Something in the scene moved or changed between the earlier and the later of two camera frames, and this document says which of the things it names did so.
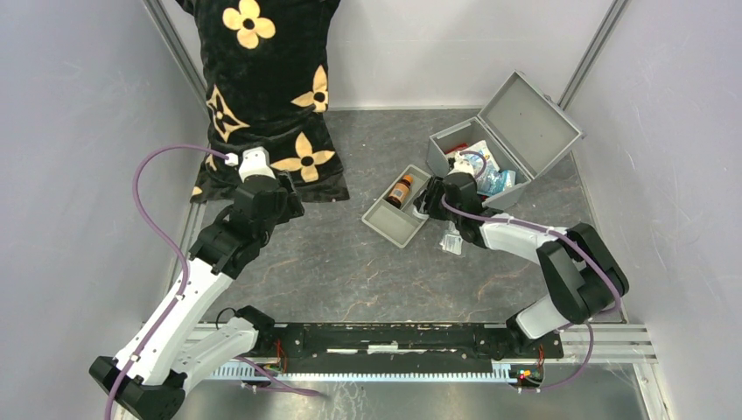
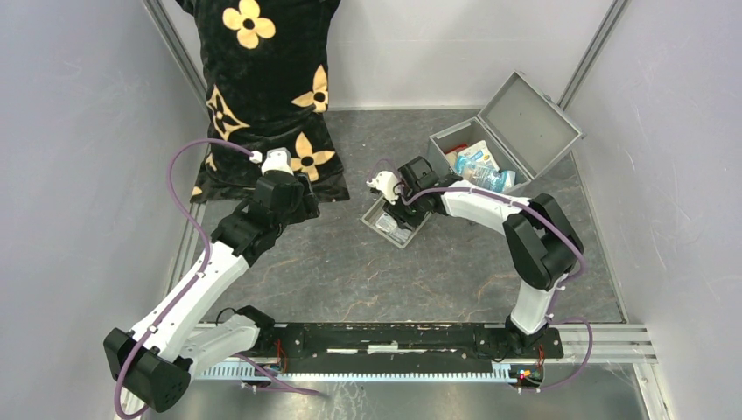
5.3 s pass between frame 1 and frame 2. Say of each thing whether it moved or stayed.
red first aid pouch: stayed
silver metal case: stayed
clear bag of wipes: moved
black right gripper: moved
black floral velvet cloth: stayed
